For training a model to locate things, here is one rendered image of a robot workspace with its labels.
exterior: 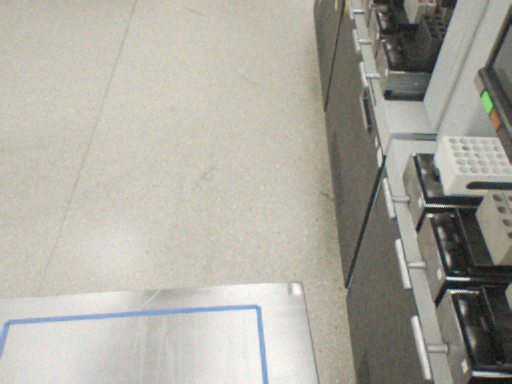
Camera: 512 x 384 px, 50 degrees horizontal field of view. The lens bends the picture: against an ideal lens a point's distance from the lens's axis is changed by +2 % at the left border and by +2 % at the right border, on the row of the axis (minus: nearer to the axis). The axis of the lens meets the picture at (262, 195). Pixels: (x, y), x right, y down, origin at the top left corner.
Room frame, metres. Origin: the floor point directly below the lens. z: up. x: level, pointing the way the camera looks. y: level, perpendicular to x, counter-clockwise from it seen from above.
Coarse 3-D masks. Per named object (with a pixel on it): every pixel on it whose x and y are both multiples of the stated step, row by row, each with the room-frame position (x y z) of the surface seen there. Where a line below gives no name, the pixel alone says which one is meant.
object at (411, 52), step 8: (400, 32) 1.17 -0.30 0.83; (408, 32) 1.17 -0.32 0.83; (400, 40) 1.15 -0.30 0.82; (408, 40) 1.16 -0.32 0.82; (408, 48) 1.12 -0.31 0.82; (416, 48) 1.12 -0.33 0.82; (408, 56) 1.07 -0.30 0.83; (416, 56) 1.09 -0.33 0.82; (408, 64) 1.05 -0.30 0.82; (416, 64) 1.06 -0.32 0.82; (424, 64) 1.06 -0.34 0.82; (432, 64) 1.06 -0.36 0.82
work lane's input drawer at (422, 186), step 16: (416, 160) 0.75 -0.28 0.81; (432, 160) 0.75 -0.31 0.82; (416, 176) 0.71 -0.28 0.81; (432, 176) 0.70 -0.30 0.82; (384, 192) 0.72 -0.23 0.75; (416, 192) 0.69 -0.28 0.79; (432, 192) 0.66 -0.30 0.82; (416, 208) 0.67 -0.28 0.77; (432, 208) 0.64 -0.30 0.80; (448, 208) 0.64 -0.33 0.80; (416, 224) 0.64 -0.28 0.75
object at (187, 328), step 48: (192, 288) 0.43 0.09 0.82; (240, 288) 0.44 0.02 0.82; (288, 288) 0.44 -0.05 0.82; (0, 336) 0.34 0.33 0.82; (48, 336) 0.34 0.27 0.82; (96, 336) 0.35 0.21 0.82; (144, 336) 0.35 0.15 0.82; (192, 336) 0.36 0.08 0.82; (240, 336) 0.36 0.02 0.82; (288, 336) 0.37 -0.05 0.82
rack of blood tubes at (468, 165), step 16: (448, 144) 0.74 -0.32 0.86; (464, 144) 0.75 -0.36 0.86; (480, 144) 0.74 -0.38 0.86; (496, 144) 0.76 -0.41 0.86; (448, 160) 0.70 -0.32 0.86; (464, 160) 0.70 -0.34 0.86; (480, 160) 0.70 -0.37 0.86; (496, 160) 0.71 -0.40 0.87; (448, 176) 0.68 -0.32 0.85; (464, 176) 0.66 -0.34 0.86; (480, 176) 0.66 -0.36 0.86; (496, 176) 0.67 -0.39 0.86; (448, 192) 0.66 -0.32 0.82; (464, 192) 0.66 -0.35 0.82; (480, 192) 0.66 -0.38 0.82
